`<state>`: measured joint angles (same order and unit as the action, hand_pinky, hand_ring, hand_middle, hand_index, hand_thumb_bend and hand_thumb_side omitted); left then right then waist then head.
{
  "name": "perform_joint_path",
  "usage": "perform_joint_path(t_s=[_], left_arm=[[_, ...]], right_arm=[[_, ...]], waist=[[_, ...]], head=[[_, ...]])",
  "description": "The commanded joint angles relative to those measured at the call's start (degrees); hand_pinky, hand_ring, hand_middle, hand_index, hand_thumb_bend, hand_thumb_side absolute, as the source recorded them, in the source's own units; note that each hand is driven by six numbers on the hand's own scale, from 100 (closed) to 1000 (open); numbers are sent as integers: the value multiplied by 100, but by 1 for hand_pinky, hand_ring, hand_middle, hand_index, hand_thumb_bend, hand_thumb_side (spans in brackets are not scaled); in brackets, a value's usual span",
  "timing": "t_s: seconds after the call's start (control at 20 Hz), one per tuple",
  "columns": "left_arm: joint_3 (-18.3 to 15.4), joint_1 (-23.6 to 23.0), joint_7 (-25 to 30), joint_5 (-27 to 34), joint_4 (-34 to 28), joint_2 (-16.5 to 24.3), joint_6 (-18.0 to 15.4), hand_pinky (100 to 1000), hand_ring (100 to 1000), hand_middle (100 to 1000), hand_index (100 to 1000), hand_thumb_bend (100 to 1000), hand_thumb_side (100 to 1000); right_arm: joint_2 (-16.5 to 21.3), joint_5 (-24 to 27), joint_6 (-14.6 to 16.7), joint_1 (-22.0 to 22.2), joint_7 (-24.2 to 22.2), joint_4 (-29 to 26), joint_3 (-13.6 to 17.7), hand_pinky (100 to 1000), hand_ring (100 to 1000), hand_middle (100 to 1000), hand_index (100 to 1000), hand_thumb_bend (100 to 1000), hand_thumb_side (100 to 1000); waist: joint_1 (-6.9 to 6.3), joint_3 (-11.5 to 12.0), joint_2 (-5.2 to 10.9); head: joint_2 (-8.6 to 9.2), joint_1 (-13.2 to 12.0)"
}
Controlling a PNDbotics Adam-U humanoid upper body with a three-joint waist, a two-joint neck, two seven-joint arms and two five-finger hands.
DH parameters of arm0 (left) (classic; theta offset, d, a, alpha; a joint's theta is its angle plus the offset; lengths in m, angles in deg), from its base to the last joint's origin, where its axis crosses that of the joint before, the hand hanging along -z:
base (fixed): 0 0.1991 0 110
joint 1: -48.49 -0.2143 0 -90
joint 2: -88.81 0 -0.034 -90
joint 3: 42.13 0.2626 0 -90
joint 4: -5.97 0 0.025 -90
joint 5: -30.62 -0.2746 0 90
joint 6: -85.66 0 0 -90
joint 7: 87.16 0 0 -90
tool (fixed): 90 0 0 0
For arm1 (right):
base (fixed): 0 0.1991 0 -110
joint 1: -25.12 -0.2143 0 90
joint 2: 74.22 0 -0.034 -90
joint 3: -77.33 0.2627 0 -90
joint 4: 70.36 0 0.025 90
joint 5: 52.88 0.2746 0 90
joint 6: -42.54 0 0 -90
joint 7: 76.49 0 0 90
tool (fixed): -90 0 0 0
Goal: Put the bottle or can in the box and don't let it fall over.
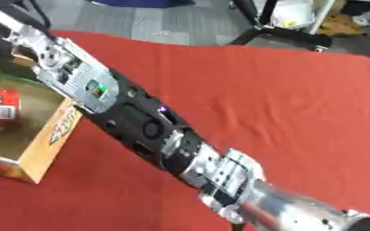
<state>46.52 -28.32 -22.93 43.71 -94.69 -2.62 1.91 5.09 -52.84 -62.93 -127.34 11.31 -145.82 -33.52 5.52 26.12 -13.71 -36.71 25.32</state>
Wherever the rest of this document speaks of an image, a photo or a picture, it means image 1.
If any tan cardboard box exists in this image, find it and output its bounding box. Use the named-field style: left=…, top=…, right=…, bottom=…
left=0, top=59, right=86, bottom=185

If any dark blue object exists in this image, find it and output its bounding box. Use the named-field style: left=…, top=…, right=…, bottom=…
left=90, top=0, right=197, bottom=9

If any black wheeled stand base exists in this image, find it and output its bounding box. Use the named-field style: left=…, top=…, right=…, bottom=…
left=227, top=0, right=334, bottom=52

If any white bag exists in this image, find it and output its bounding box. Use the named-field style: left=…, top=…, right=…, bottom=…
left=268, top=0, right=334, bottom=31

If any yellow brown bag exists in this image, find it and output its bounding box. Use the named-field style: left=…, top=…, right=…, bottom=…
left=316, top=12, right=365, bottom=38

